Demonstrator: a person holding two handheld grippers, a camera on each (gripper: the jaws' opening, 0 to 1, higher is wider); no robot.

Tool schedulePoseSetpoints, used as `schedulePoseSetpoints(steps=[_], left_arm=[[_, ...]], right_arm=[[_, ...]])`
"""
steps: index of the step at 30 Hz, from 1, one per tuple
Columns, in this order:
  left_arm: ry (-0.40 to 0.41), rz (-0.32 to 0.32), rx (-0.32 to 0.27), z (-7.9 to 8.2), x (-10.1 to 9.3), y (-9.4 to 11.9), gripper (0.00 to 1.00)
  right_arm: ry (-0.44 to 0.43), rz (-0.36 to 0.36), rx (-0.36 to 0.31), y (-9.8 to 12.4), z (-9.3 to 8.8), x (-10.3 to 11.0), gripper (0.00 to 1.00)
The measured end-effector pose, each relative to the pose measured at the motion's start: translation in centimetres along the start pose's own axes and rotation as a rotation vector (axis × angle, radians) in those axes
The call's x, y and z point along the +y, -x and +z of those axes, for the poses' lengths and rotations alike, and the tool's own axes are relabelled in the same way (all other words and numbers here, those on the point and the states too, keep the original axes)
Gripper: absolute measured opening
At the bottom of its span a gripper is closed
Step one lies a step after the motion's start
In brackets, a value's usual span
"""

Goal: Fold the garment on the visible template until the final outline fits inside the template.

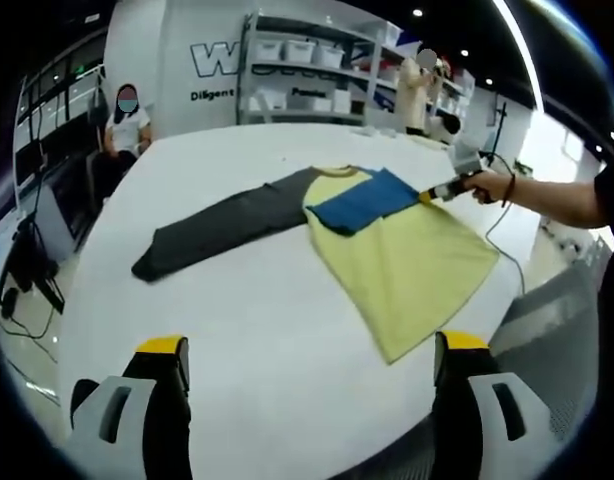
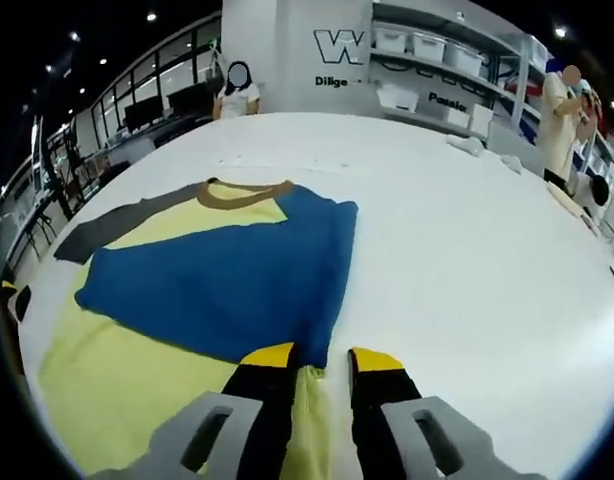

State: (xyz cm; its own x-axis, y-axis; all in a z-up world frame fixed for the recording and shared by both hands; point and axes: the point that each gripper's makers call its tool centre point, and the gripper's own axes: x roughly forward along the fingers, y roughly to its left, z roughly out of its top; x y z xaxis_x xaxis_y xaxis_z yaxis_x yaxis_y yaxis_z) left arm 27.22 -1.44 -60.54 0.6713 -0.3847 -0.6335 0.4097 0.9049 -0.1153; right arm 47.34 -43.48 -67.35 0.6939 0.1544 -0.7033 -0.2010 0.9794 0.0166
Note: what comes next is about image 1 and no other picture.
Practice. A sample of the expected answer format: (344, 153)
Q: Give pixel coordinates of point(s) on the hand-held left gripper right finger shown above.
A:
(487, 425)

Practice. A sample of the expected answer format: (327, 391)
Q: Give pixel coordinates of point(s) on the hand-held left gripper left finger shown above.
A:
(117, 425)

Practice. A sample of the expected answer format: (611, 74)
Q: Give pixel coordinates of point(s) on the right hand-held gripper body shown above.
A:
(467, 160)

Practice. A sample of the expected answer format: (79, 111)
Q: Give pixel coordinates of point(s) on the yellow grey blue garment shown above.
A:
(402, 265)

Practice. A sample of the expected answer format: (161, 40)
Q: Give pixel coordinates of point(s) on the person's right hand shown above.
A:
(487, 187)

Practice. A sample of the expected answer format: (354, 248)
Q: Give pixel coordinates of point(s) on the black tripod stand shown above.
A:
(499, 135)

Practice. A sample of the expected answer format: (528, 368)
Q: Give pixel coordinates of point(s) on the ceiling light strip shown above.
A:
(524, 50)

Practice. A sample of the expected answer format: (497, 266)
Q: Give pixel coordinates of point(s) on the white storage bin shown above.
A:
(272, 51)
(300, 51)
(331, 56)

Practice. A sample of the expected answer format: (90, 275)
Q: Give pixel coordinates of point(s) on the grey metal shelving unit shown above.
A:
(307, 80)

